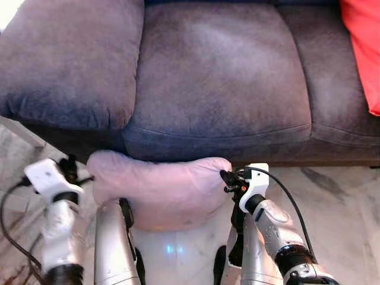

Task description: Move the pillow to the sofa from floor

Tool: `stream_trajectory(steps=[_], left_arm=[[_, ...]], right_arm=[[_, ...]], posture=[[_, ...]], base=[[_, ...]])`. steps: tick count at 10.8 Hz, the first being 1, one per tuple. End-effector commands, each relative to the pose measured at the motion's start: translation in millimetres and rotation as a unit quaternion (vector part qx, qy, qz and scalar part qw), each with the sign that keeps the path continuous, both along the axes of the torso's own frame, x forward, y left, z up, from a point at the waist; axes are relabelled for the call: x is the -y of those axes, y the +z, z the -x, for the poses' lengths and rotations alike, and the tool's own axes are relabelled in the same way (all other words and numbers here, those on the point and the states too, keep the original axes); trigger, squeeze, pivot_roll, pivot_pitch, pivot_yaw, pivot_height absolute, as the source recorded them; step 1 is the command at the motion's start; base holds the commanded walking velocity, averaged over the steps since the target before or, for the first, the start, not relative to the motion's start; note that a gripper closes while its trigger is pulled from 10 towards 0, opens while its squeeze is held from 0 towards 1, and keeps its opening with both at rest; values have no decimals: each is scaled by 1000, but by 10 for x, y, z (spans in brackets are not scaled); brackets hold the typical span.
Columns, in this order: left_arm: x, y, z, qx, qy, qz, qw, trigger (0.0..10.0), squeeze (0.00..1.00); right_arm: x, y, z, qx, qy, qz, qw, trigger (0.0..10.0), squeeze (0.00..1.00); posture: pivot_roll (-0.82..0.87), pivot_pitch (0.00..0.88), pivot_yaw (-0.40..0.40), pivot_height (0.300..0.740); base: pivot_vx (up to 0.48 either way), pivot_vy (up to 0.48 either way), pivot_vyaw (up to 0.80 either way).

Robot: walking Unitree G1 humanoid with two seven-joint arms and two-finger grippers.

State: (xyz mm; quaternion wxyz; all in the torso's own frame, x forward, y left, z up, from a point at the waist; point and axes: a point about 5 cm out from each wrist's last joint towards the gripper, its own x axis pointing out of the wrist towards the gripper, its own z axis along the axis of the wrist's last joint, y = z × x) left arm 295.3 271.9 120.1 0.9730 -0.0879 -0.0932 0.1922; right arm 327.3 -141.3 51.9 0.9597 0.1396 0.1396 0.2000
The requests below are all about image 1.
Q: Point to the pale pink pillow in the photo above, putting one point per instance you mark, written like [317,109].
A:
[160,187]

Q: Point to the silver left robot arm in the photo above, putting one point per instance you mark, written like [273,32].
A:
[59,237]

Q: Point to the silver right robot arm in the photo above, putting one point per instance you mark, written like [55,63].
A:
[279,237]

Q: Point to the wide grey sofa seat cushion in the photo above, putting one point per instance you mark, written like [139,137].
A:
[219,77]

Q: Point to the grey purple fabric sofa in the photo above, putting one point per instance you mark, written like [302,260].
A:
[332,71]

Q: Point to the red pillow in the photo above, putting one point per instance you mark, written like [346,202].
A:
[365,47]

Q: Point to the silver left robot leg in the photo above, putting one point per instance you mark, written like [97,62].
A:
[113,243]

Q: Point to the silver robot leg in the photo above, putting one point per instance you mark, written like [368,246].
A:
[113,243]
[252,261]

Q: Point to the silver right robot leg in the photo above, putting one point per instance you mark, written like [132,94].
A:
[252,261]

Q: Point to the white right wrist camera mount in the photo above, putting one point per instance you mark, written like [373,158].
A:
[256,185]

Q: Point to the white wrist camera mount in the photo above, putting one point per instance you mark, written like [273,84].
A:
[256,185]
[46,177]

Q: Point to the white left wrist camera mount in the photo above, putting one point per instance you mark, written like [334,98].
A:
[46,177]

